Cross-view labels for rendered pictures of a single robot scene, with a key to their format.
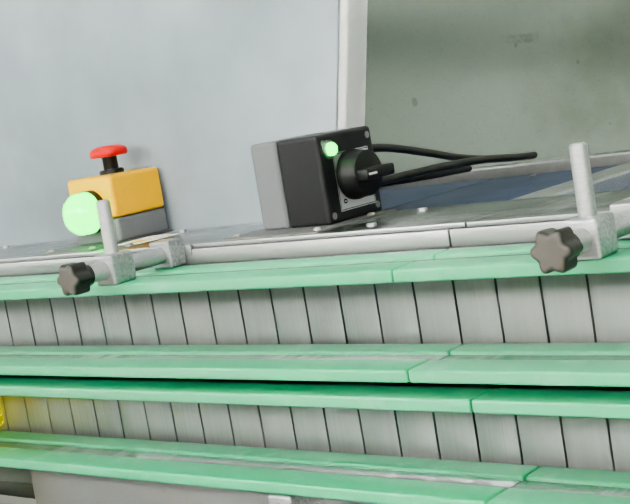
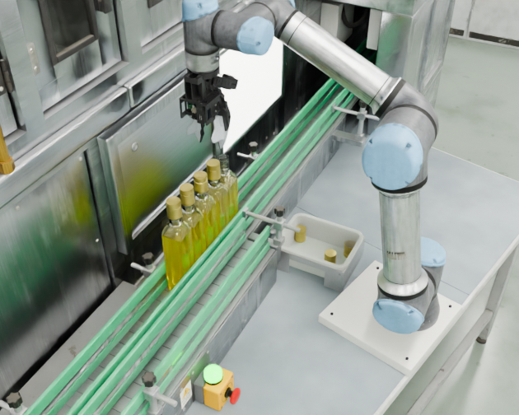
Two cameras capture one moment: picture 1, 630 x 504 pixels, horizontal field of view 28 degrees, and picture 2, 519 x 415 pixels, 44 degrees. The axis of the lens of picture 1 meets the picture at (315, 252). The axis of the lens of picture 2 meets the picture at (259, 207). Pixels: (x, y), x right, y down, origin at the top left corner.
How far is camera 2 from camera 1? 0.65 m
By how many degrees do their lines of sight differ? 16
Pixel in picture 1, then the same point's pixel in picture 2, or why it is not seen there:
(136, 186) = (212, 400)
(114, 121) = (252, 402)
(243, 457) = (63, 396)
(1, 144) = (287, 341)
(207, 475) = (56, 384)
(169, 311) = not seen: hidden behind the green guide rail
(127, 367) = (115, 375)
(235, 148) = not seen: outside the picture
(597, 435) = not seen: outside the picture
